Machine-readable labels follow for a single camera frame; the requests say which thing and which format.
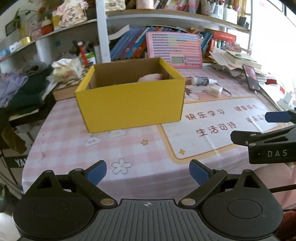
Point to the black smartphone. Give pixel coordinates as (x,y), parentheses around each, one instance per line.
(251,78)

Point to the pink learning tablet board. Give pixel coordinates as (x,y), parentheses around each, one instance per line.
(180,50)

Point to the yellow cardboard box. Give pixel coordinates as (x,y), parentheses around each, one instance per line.
(111,98)

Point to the white eraser block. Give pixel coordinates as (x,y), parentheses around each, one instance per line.
(215,90)

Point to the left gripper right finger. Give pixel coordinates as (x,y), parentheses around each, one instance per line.
(219,189)

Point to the checkered wooden box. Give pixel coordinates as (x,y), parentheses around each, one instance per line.
(65,90)

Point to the pink fluffy pompom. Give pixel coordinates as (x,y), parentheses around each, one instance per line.
(150,77)

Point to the pile of clothes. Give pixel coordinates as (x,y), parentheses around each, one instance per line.
(25,91)

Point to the row of blue books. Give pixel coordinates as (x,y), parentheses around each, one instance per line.
(132,44)

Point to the stack of papers and books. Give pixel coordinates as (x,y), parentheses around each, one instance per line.
(233,60)

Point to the red books row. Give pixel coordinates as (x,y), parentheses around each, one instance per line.
(223,37)

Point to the white shelf frame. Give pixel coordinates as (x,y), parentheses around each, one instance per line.
(44,49)

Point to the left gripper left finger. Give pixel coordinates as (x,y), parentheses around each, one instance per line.
(77,189)

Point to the white tissue pack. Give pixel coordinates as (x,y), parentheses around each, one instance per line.
(67,69)

